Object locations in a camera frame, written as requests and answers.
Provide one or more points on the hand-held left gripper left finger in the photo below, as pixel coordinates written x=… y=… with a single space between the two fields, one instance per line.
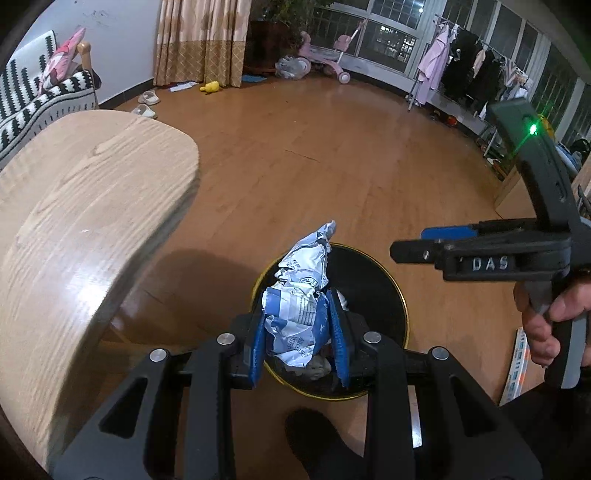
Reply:
x=256 y=350

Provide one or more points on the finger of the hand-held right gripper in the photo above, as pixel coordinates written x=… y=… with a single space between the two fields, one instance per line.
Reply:
x=443 y=232
x=415 y=253

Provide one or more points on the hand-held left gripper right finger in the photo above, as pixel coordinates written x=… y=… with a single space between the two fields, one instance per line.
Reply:
x=339 y=341

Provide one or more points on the blue white plastic pouch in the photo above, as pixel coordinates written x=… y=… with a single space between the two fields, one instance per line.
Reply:
x=295 y=314

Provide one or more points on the black gold-rimmed trash bin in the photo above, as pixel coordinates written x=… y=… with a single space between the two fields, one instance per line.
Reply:
x=369 y=286

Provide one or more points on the person's right hand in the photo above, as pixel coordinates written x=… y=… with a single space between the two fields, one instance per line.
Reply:
x=535 y=332

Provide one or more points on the wooden side cabinet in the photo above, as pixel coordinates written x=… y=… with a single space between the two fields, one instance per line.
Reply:
x=512 y=189

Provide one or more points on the person's black socked foot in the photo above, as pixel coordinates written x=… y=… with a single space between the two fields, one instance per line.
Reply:
x=314 y=443

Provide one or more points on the white printed carton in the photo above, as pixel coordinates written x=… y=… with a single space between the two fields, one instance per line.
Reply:
x=517 y=369

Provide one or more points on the orange ball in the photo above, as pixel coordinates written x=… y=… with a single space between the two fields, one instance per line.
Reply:
x=450 y=121

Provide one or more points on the clothes drying rack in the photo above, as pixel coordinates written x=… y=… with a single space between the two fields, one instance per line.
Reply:
x=411 y=99

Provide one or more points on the dark hanging clothes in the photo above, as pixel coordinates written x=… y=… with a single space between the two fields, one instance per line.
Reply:
x=466 y=62

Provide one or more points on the pink hanging garment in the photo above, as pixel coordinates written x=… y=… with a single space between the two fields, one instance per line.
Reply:
x=434 y=60

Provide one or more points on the person's dark trouser leg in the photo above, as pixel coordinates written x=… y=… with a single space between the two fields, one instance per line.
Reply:
x=554 y=429

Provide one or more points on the large glazed window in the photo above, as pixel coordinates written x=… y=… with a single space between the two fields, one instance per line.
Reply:
x=397 y=32

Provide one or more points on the pink child tricycle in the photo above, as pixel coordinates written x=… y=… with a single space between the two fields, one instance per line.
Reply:
x=332 y=57

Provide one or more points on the grey plush toy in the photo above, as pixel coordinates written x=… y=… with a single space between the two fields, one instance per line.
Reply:
x=292 y=67

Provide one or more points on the yellow floor toy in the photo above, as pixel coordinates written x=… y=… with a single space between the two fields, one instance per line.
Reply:
x=210 y=87

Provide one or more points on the beige slipper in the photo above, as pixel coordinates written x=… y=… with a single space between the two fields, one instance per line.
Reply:
x=149 y=98
x=144 y=111

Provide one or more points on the white paper sheet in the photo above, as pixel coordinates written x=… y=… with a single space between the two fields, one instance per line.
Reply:
x=183 y=86

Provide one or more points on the potted plant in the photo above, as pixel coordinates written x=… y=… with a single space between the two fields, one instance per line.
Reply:
x=281 y=9

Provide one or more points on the beige patterned curtain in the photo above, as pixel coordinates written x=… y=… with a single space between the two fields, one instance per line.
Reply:
x=198 y=41

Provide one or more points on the black white striped sofa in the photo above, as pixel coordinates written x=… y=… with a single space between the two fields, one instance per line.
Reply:
x=27 y=110

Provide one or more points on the pink cartoon cushion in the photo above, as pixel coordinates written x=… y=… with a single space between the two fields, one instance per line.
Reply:
x=62 y=60

